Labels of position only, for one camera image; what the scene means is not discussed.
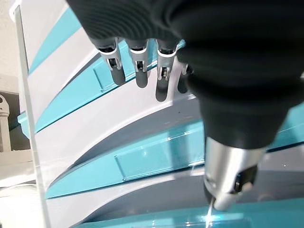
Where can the white hospital bed frame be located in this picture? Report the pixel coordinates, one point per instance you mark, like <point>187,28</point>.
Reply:
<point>7,135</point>

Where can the white medical cart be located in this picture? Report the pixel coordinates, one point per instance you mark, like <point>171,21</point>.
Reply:
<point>31,142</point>

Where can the white plastic bracket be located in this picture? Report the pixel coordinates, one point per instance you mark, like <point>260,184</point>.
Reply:
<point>4,103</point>

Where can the light blue waste bin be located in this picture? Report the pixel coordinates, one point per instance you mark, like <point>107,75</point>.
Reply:
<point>23,121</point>

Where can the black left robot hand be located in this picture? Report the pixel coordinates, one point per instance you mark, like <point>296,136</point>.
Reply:
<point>225,59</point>

